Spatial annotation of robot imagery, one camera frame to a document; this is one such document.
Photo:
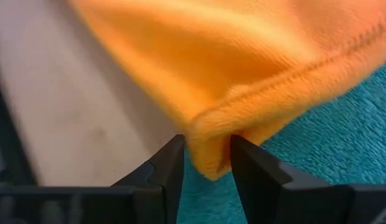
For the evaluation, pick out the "teal microfiber towel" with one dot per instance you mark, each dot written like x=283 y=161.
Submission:
x=336 y=140

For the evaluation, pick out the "orange microfiber towel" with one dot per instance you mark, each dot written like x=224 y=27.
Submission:
x=211 y=62

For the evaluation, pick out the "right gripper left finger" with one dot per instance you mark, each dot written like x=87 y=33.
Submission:
x=162 y=186

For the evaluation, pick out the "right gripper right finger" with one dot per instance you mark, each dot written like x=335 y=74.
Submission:
x=261 y=193

